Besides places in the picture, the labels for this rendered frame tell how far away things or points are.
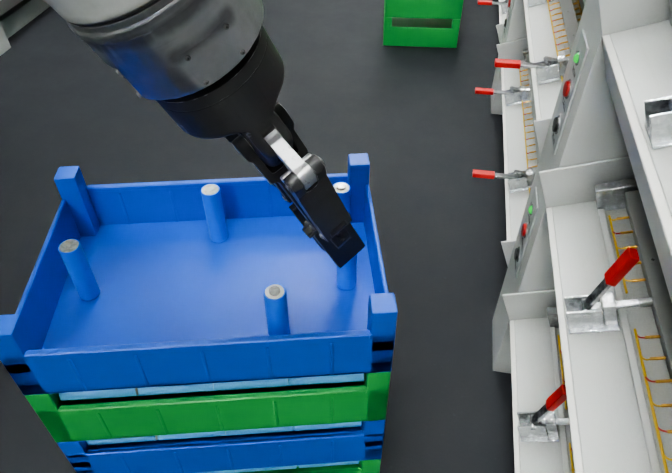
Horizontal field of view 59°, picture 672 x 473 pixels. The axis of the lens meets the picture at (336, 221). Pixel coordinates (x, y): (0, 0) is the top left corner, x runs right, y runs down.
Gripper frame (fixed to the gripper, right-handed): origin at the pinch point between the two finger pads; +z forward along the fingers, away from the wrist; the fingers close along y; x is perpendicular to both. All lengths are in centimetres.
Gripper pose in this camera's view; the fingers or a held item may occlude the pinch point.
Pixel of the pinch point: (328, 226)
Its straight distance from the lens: 49.2
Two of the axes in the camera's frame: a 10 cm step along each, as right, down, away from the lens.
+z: 3.5, 5.0, 7.9
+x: 7.5, -6.6, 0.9
